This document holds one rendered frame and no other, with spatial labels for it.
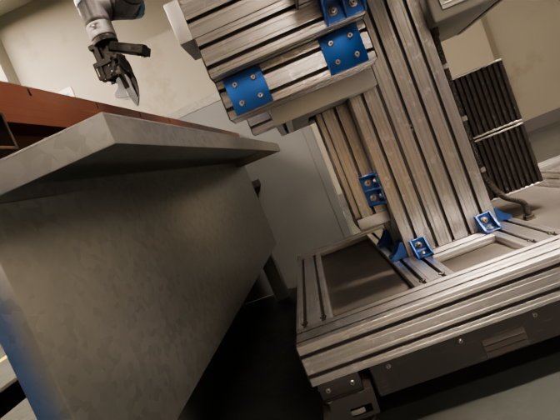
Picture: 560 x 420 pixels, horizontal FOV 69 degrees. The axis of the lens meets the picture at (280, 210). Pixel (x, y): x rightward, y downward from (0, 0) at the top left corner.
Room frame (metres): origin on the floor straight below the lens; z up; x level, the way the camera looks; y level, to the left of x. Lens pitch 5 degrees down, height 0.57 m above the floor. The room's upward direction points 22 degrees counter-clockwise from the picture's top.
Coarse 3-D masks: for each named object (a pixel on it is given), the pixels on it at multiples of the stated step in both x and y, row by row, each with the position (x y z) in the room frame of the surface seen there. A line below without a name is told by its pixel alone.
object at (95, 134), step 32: (96, 128) 0.38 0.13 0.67; (128, 128) 0.41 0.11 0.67; (160, 128) 0.49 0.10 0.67; (192, 128) 0.62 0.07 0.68; (0, 160) 0.39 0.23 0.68; (32, 160) 0.39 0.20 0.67; (64, 160) 0.38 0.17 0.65; (96, 160) 0.56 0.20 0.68; (128, 160) 0.66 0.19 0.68; (160, 160) 0.79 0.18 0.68; (192, 160) 1.01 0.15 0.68; (224, 160) 1.39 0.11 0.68; (256, 160) 1.67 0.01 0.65; (0, 192) 0.40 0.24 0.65; (32, 192) 0.54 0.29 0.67; (64, 192) 0.60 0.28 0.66
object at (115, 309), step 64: (128, 192) 0.69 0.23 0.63; (192, 192) 0.99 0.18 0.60; (0, 256) 0.40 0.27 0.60; (64, 256) 0.49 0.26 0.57; (128, 256) 0.62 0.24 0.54; (192, 256) 0.84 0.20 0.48; (256, 256) 1.30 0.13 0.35; (0, 320) 0.41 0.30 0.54; (64, 320) 0.45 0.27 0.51; (128, 320) 0.55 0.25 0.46; (192, 320) 0.72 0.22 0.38; (64, 384) 0.41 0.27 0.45; (128, 384) 0.50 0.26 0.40; (192, 384) 0.63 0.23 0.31
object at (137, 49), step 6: (114, 42) 1.24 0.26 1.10; (120, 42) 1.24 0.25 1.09; (114, 48) 1.24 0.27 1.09; (120, 48) 1.24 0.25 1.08; (126, 48) 1.23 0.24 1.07; (132, 48) 1.23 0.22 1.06; (138, 48) 1.23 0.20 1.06; (144, 48) 1.23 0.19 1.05; (150, 48) 1.26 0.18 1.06; (132, 54) 1.27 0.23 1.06; (138, 54) 1.24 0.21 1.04; (144, 54) 1.24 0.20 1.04; (150, 54) 1.26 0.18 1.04
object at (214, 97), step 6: (210, 96) 2.06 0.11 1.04; (216, 96) 2.05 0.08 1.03; (198, 102) 2.07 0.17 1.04; (204, 102) 2.06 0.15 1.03; (210, 102) 2.06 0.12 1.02; (180, 108) 2.08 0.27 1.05; (186, 108) 2.08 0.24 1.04; (192, 108) 2.07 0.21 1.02; (198, 108) 2.07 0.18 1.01; (168, 114) 2.09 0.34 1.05; (174, 114) 2.09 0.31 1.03; (180, 114) 2.08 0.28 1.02; (186, 114) 2.08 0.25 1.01
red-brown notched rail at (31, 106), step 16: (0, 96) 0.56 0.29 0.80; (16, 96) 0.59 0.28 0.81; (32, 96) 0.63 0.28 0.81; (48, 96) 0.67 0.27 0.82; (64, 96) 0.71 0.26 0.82; (16, 112) 0.58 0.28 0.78; (32, 112) 0.61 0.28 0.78; (48, 112) 0.65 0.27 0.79; (64, 112) 0.69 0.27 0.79; (80, 112) 0.73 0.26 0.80; (96, 112) 0.79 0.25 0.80; (112, 112) 0.85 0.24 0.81; (128, 112) 0.92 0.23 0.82; (144, 112) 1.01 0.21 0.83; (16, 128) 0.59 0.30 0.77; (32, 128) 0.62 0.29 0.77; (48, 128) 0.65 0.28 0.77; (64, 128) 0.68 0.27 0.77; (208, 128) 1.53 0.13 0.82
